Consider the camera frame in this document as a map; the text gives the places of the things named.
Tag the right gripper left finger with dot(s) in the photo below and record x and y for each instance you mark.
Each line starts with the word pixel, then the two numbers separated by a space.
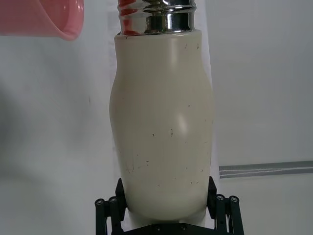
pixel 106 215

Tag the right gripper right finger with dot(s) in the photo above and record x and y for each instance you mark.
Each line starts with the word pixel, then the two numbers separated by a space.
pixel 228 215

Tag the cream vacuum bottle steel neck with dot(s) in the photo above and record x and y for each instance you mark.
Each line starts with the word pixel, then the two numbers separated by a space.
pixel 161 122

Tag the white table cloth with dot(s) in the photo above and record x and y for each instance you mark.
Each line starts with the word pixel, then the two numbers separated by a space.
pixel 49 122

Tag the white curtain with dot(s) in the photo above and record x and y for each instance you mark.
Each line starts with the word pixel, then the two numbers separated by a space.
pixel 264 98

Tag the pink cup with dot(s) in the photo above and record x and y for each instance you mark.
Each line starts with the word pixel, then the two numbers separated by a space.
pixel 36 17

